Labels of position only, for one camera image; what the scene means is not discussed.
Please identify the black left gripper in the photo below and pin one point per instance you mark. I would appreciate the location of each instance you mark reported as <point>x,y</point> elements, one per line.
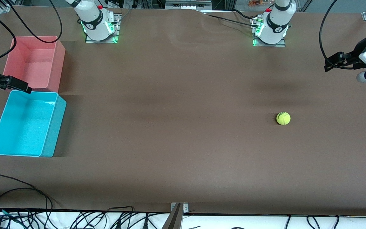
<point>356,55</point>

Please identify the yellow tennis ball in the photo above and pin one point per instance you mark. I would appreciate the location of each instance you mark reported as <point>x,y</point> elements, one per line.
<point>283,118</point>

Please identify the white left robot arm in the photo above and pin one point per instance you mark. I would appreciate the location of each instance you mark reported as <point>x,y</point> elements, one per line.
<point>276,25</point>

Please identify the pink plastic bin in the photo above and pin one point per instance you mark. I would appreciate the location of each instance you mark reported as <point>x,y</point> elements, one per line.
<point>30,63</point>

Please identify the blue plastic bin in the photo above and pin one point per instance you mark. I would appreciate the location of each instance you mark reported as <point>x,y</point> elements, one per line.
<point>24,127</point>

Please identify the orange small item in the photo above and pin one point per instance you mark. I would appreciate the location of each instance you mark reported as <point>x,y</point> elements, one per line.
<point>256,3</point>

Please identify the grey metal device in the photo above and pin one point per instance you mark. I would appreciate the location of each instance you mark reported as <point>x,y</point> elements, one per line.
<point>187,3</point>

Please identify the brown table cover sheet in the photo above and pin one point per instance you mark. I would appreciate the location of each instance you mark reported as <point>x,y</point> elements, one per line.
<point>183,143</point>

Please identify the grey metal bar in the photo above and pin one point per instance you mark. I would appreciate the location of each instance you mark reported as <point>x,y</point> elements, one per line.
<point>174,221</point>

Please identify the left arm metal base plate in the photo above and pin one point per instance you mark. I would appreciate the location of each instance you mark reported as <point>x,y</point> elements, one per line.
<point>283,44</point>

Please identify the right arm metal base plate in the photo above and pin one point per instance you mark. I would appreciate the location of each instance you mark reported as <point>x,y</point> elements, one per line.
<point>116,30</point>

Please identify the silver bracket plate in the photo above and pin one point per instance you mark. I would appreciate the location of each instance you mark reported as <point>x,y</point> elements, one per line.
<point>185,207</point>

